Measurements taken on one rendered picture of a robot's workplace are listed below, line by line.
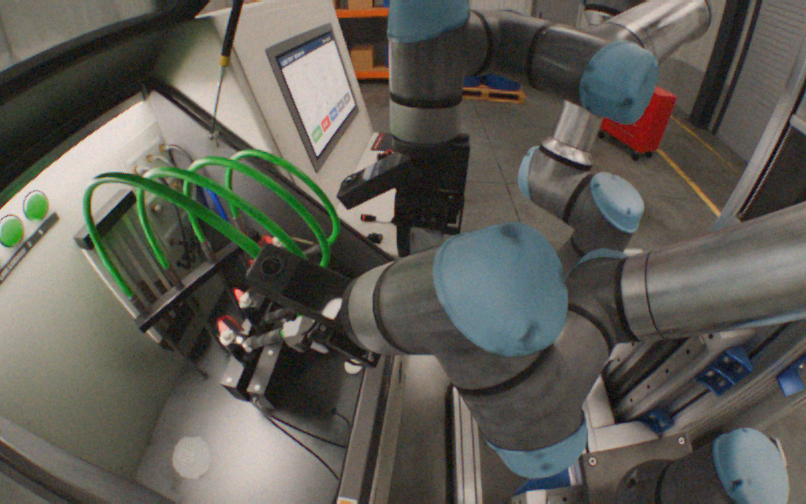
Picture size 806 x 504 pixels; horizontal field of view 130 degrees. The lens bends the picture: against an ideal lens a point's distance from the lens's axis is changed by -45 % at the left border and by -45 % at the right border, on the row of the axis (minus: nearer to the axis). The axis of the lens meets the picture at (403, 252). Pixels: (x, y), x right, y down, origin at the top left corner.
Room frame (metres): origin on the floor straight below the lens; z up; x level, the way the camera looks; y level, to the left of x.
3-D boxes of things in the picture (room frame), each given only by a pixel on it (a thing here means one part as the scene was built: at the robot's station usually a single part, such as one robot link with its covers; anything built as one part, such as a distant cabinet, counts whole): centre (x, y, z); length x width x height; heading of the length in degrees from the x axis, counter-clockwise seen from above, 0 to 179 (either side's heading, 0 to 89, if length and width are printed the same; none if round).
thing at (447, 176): (0.35, -0.03, 1.34); 0.09 x 0.08 x 0.12; 82
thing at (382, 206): (0.95, 0.06, 0.97); 0.70 x 0.22 x 0.03; 172
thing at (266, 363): (0.39, 0.28, 0.91); 0.34 x 0.10 x 0.15; 172
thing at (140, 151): (0.55, 0.53, 1.21); 0.13 x 0.03 x 0.31; 172
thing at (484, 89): (5.12, -1.19, 0.51); 1.20 x 0.85 x 1.02; 86
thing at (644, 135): (3.49, -2.78, 0.43); 0.70 x 0.46 x 0.86; 23
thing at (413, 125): (0.35, -0.02, 1.42); 0.08 x 0.08 x 0.05
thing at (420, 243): (0.33, -0.03, 1.24); 0.06 x 0.03 x 0.09; 82
